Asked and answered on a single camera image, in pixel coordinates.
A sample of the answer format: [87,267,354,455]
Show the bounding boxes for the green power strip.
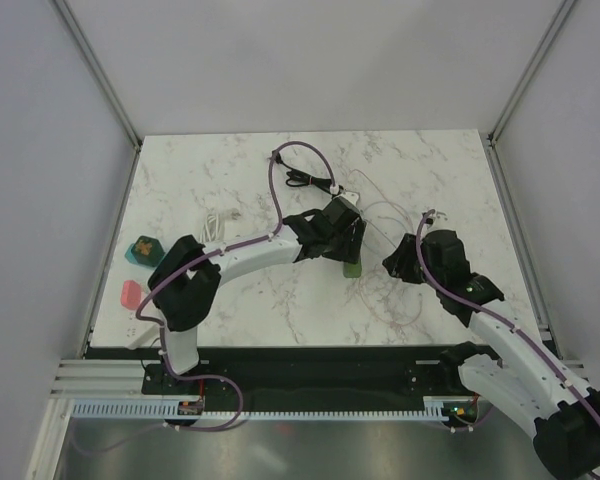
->
[343,253,362,279]

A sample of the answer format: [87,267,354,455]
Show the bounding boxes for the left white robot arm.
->
[147,192,366,393]

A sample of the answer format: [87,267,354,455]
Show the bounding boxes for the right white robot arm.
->
[382,229,600,479]

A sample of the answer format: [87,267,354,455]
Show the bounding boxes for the pink plug adapter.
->
[120,280,143,310]

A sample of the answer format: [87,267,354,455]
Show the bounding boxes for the teal block with orange top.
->
[125,235,165,268]

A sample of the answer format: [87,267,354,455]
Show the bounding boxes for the white power strip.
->
[122,307,165,350]

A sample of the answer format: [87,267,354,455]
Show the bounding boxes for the light blue charging cable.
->
[362,199,431,246]

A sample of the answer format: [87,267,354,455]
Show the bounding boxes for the pink charging cable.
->
[347,169,431,331]

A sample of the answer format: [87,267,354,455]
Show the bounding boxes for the black power cord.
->
[266,152,337,194]

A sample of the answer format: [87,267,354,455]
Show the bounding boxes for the white coiled cable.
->
[199,208,242,245]

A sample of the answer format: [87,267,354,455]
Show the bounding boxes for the white slotted cable duct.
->
[71,398,469,422]

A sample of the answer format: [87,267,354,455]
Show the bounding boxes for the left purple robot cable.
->
[135,141,344,374]

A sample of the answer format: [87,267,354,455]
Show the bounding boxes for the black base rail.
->
[142,342,497,411]

